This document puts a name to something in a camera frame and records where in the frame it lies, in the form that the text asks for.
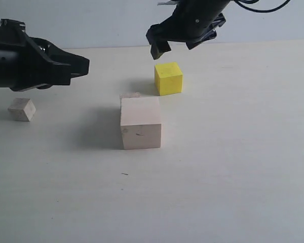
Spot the large pale wooden cube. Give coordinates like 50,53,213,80
120,97,162,150

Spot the medium brown wooden cube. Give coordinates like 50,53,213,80
120,92,141,100

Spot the yellow cube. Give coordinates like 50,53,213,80
155,62,183,96

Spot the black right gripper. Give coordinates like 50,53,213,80
146,0,230,60

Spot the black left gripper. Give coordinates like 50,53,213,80
0,19,90,92

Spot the small pale wooden cube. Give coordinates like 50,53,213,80
8,98,36,122

